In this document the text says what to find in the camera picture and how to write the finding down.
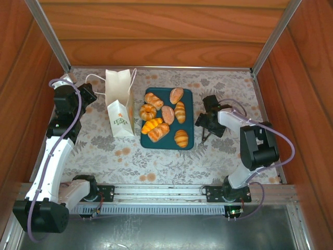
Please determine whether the round striped bread bun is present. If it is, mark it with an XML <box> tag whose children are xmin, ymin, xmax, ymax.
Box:
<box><xmin>174</xmin><ymin>129</ymin><xmax>189</xmax><ymax>148</ymax></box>

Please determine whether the long striped croissant bread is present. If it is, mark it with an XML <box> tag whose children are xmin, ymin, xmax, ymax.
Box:
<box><xmin>174</xmin><ymin>101</ymin><xmax>186</xmax><ymax>124</ymax></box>

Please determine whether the white paper bag green print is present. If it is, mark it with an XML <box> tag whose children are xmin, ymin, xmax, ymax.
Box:
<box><xmin>85</xmin><ymin>68</ymin><xmax>138</xmax><ymax>138</ymax></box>

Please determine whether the pink oval bread loaf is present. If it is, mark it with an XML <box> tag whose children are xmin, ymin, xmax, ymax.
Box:
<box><xmin>169</xmin><ymin>87</ymin><xmax>184</xmax><ymax>105</ymax></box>
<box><xmin>161</xmin><ymin>105</ymin><xmax>175</xmax><ymax>125</ymax></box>

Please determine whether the large striped bread loaf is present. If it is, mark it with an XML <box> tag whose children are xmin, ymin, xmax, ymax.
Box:
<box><xmin>147</xmin><ymin>122</ymin><xmax>170</xmax><ymax>143</ymax></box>

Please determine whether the orange yellow striped bread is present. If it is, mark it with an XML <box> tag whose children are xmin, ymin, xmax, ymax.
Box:
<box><xmin>141</xmin><ymin>117</ymin><xmax>163</xmax><ymax>135</ymax></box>

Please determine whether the striped brown bread roll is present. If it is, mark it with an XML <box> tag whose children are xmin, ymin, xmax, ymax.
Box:
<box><xmin>144</xmin><ymin>92</ymin><xmax>164</xmax><ymax>110</ymax></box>

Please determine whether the dark teal tray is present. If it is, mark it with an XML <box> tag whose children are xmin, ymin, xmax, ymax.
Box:
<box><xmin>140</xmin><ymin>87</ymin><xmax>195</xmax><ymax>151</ymax></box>

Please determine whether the floral tablecloth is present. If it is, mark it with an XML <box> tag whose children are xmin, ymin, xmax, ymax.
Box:
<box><xmin>31</xmin><ymin>66</ymin><xmax>287</xmax><ymax>185</ymax></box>

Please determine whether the small circuit board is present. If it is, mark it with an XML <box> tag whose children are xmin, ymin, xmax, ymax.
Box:
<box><xmin>89</xmin><ymin>208</ymin><xmax>102</xmax><ymax>221</ymax></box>
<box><xmin>225</xmin><ymin>207</ymin><xmax>245</xmax><ymax>222</ymax></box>

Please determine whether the metal base sheet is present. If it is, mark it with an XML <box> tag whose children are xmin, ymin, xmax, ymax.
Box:
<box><xmin>15</xmin><ymin>204</ymin><xmax>310</xmax><ymax>250</ymax></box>

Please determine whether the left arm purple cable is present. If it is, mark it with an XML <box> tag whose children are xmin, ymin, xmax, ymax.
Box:
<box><xmin>27</xmin><ymin>78</ymin><xmax>83</xmax><ymax>243</ymax></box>

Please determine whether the ring shaped bread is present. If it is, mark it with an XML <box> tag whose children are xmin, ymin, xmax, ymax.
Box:
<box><xmin>139</xmin><ymin>103</ymin><xmax>157</xmax><ymax>121</ymax></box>

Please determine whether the aluminium frame post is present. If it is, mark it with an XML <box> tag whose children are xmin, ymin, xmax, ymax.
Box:
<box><xmin>24</xmin><ymin>0</ymin><xmax>72</xmax><ymax>73</ymax></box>
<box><xmin>251</xmin><ymin>0</ymin><xmax>302</xmax><ymax>76</ymax></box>

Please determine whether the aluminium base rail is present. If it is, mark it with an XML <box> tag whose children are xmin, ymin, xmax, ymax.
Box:
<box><xmin>15</xmin><ymin>183</ymin><xmax>299</xmax><ymax>206</ymax></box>

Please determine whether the grey slotted cable duct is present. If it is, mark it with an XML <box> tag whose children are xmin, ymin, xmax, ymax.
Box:
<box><xmin>70</xmin><ymin>204</ymin><xmax>227</xmax><ymax>216</ymax></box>

